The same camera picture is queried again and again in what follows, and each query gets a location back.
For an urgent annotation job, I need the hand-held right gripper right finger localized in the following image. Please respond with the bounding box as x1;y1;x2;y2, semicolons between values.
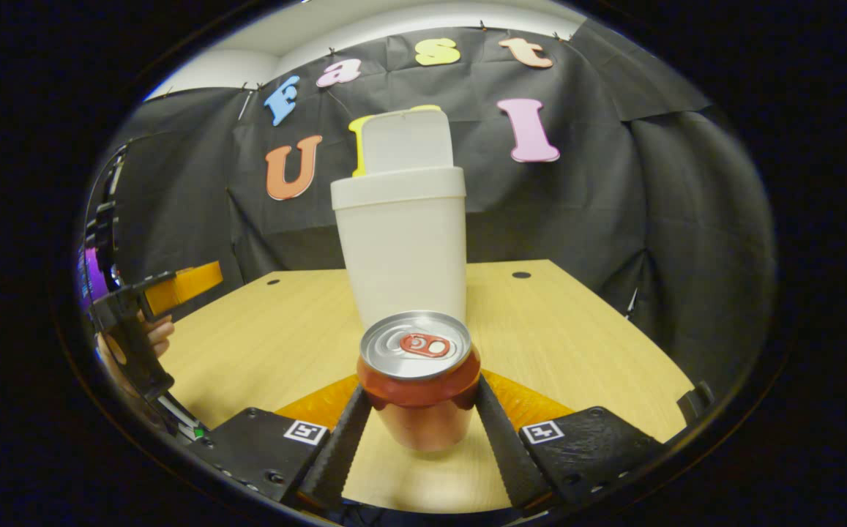
474;373;665;512

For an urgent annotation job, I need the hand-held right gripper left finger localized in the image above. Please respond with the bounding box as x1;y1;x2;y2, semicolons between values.
200;381;373;513

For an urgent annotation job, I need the red pop can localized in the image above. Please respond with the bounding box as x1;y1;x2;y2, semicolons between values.
357;310;482;452

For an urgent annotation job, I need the white desktop garbage bin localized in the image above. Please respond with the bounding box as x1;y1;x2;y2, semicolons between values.
330;105;468;332

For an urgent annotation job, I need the wooden desktop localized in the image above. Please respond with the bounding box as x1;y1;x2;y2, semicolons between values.
163;259;696;515

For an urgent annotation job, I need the computer monitor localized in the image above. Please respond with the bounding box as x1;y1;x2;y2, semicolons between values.
84;247;111;302

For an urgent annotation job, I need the black backdrop cloth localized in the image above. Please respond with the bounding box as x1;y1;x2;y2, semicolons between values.
83;18;775;411

